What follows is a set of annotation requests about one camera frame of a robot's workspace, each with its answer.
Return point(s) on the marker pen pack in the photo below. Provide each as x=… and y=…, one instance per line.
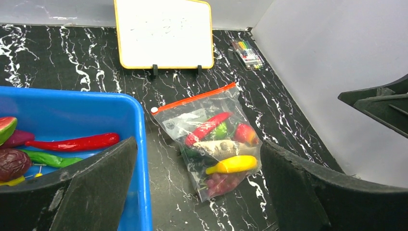
x=246, y=54

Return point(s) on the dark purple toy fruit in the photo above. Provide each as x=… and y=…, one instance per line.
x=13, y=164

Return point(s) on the grey toy fish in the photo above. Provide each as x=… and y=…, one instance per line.
x=223, y=149

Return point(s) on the purple toy grapes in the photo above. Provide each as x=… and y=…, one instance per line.
x=219, y=184

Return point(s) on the red toy apple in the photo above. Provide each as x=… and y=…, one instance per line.
x=244, y=133

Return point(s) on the yellow toy banana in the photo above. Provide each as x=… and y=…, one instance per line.
x=234, y=164
x=13, y=182

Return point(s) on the green toy chili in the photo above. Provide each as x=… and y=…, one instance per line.
x=50, y=159

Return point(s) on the green toy cabbage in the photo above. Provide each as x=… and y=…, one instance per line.
x=223, y=131

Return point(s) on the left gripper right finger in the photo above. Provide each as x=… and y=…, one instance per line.
x=309, y=197

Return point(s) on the clear orange zip bag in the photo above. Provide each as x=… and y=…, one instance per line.
x=179, y=119

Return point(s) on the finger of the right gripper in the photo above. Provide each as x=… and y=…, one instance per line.
x=386, y=104

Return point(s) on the blue plastic bin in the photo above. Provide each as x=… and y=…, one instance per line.
x=54, y=115

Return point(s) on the red toy chili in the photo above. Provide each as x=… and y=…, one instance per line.
x=77, y=145
x=206, y=127

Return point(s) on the purple toy eggplant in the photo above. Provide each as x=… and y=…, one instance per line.
x=18, y=138

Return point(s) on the small whiteboard yellow frame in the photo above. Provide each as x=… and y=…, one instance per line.
x=168, y=34

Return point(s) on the toy watermelon slice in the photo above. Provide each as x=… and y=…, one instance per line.
x=8, y=125

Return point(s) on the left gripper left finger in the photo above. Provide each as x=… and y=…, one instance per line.
x=86, y=196

